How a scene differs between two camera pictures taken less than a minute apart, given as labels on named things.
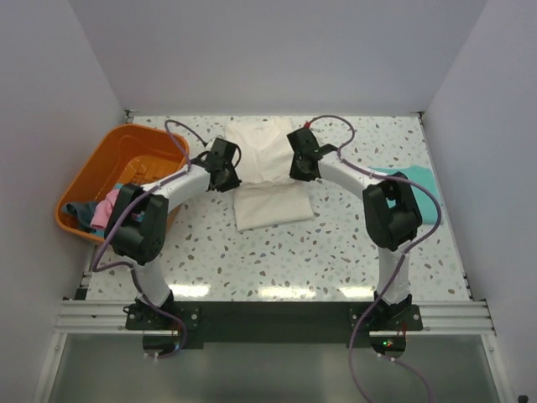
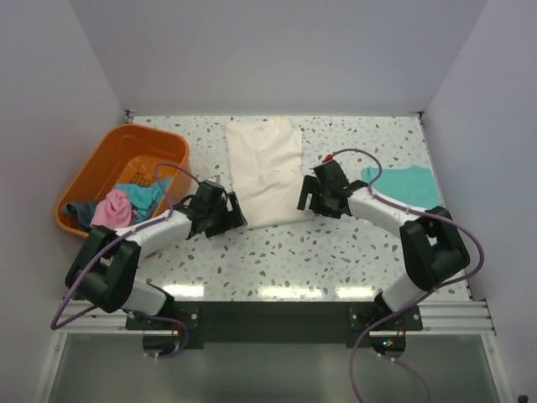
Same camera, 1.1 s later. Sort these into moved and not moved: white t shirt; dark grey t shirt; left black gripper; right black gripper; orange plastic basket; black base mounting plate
Moved: right black gripper; left black gripper
Not moved: orange plastic basket; dark grey t shirt; white t shirt; black base mounting plate
